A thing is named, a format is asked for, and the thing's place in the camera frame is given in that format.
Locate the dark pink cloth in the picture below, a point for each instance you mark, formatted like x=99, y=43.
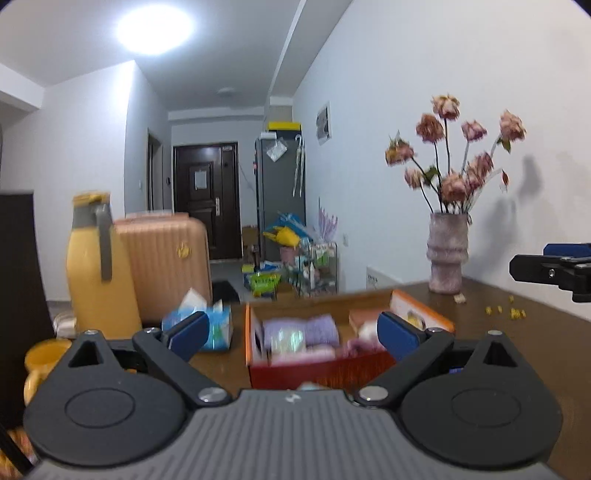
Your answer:
x=364, y=348

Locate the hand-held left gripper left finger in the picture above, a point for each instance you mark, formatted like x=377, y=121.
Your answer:
x=189, y=332

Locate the yellow thermos jug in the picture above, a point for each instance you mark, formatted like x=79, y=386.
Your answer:
x=99, y=295

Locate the dark wooden cabinet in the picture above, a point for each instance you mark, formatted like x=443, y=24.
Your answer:
x=23, y=277

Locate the pink towel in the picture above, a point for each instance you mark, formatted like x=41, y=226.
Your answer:
x=302, y=354

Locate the blue tissue pack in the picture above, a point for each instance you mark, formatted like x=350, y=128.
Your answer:
x=219, y=330

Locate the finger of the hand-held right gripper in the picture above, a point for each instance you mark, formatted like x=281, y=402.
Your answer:
x=535, y=268
x=568, y=249

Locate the grey refrigerator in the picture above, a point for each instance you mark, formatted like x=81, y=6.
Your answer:
x=277, y=203

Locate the yellow box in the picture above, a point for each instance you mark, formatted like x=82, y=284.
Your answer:
x=284, y=126

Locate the yellow crumbs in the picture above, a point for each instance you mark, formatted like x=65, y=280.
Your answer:
x=516, y=314

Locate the green snack packet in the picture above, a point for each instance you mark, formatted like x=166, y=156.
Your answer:
x=263, y=282

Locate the dark brown entrance door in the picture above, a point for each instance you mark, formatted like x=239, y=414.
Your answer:
x=203, y=203

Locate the wall picture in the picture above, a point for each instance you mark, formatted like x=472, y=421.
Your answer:
x=324, y=122

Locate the cardboard box by door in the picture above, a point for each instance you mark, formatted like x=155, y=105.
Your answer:
x=250, y=240

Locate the white board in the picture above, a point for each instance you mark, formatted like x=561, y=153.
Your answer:
x=383, y=279

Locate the black floor mat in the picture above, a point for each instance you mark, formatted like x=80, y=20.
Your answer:
x=225, y=290

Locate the grey side door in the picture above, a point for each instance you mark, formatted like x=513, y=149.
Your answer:
x=154, y=175

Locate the yellow bag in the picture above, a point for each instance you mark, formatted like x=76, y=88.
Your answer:
x=284, y=236

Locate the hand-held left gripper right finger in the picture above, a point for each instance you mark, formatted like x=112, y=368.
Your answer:
x=399, y=337

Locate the ceiling light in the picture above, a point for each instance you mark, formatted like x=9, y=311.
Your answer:
x=154, y=25

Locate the pink suitcase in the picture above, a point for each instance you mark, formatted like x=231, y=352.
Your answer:
x=161, y=267

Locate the orange cardboard box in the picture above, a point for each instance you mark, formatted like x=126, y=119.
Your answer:
x=304, y=376

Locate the pale pink ribbed vase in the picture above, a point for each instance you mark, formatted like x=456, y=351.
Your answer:
x=447, y=258

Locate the dried pink flowers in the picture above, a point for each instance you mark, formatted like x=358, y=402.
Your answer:
x=455, y=182

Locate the hanging umbrellas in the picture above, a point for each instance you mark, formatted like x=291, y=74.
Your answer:
x=300, y=166

